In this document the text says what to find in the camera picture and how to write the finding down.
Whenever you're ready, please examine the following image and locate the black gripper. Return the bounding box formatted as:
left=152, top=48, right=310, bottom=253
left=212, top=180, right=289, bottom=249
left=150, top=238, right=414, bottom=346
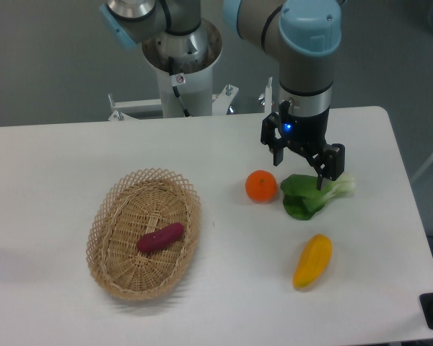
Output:
left=261, top=101, right=346, bottom=190

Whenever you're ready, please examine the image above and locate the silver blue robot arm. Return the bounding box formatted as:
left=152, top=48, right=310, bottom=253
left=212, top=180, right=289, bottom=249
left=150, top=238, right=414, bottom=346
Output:
left=100, top=1, right=345, bottom=186

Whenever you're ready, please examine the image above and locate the purple sweet potato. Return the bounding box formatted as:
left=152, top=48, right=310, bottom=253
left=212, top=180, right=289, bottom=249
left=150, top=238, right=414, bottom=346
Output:
left=136, top=223, right=185, bottom=253

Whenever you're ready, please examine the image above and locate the oval wicker basket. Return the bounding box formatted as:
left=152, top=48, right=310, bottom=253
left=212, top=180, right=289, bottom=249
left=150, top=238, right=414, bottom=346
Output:
left=86, top=168, right=201, bottom=301

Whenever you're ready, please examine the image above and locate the green bok choy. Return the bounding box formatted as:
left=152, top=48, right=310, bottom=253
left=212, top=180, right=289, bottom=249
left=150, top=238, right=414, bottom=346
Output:
left=280, top=173, right=357, bottom=221

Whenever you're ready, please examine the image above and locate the orange tangerine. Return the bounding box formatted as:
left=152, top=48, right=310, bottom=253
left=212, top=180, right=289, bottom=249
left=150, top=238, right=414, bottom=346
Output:
left=245, top=170, right=277, bottom=203

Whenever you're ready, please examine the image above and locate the yellow mango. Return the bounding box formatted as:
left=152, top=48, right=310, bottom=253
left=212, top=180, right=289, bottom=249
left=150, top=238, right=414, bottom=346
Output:
left=292, top=234, right=333, bottom=290

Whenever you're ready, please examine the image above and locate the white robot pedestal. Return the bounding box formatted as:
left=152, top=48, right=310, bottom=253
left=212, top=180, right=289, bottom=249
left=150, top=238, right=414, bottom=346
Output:
left=106, top=21, right=275, bottom=121

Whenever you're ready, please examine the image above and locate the black cable on pedestal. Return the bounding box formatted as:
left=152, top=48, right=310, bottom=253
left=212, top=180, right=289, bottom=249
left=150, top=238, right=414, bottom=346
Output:
left=167, top=56, right=191, bottom=118

